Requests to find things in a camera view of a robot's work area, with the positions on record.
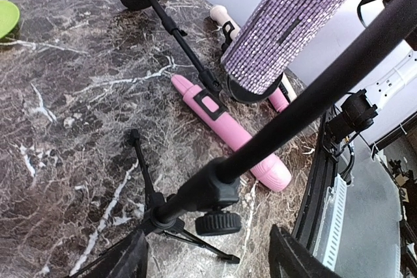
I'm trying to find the purple glitter microphone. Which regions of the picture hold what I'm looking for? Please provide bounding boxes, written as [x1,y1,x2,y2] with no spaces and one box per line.
[221,0,346,104]

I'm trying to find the pink microphone front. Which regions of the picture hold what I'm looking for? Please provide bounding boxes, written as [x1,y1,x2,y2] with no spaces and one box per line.
[171,74,292,191]

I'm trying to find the black tripod mic stand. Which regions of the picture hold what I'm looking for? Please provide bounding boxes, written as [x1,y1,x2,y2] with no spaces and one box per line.
[132,0,416,264]

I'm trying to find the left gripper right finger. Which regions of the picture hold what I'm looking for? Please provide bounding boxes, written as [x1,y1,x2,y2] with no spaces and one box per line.
[268,225,339,278]

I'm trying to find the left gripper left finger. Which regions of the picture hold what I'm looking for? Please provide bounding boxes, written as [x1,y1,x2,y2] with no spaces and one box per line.
[73,229,149,277]

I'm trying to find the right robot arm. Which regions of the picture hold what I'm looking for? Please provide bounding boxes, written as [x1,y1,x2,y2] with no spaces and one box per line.
[325,49,416,156]

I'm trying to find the green plate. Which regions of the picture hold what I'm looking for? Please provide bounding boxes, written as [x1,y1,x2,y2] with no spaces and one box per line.
[0,0,20,38]

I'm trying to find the pink microphone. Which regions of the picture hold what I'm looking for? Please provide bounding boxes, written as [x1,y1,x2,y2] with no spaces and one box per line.
[268,89,289,113]
[171,74,292,191]

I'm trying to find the white cable duct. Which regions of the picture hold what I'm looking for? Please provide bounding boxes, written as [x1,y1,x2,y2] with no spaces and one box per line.
[323,174,347,270]

